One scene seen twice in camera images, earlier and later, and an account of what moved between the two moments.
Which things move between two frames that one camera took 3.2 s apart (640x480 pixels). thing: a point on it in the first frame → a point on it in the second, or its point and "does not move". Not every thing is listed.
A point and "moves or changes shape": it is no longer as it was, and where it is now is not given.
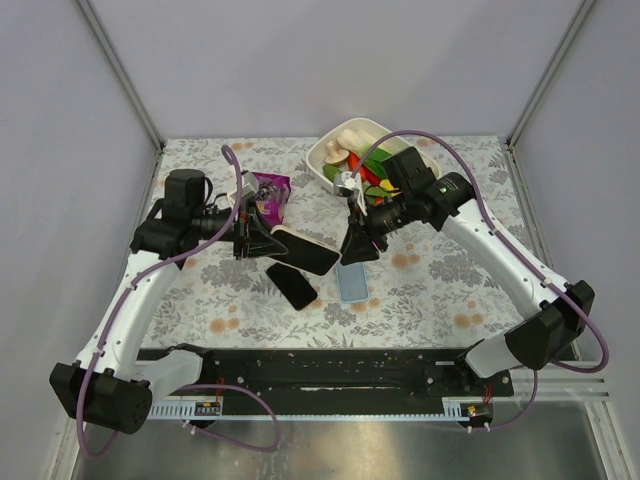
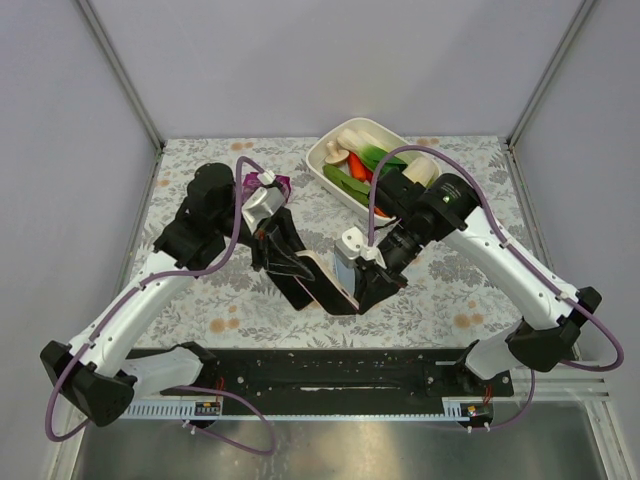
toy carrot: (365, 172) does not move
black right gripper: (365, 223) → (376, 273)
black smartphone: (305, 252) moves or changes shape
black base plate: (340, 375) does not move
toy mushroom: (335, 155) does not move
